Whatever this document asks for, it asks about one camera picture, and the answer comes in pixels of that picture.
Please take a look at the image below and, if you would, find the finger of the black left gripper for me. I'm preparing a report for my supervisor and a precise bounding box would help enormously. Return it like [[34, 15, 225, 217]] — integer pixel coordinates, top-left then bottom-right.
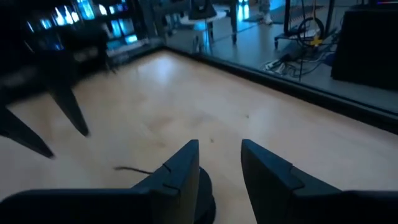
[[0, 107, 56, 159], [49, 86, 91, 138]]

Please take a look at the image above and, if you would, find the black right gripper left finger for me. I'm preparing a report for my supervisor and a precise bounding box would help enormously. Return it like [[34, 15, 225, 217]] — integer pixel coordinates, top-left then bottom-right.
[[0, 139, 200, 224]]

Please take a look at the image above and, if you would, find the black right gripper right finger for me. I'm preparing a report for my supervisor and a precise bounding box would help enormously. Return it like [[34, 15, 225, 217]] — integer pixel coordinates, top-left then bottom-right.
[[241, 139, 398, 224]]

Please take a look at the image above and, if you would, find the long black cord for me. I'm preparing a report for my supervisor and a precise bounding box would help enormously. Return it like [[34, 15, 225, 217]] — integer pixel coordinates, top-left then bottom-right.
[[113, 166, 154, 175]]

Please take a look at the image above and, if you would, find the black cable spool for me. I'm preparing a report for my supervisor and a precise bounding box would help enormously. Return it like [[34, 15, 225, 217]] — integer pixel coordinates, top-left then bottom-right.
[[193, 166, 217, 224]]

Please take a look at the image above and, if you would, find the white power strip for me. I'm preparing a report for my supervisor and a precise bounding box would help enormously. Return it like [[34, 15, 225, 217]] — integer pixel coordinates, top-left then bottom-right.
[[262, 51, 330, 78]]

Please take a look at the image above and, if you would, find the grey round lamp base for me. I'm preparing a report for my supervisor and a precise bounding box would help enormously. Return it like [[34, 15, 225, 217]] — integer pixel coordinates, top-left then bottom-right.
[[179, 11, 228, 26]]

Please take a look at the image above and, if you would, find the black floor box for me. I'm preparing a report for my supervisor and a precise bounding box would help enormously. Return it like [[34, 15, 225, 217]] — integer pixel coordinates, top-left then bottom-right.
[[330, 4, 398, 91]]

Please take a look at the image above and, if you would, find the black table edge rail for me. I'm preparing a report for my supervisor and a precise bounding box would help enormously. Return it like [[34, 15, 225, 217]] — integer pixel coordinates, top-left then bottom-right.
[[161, 45, 398, 135]]

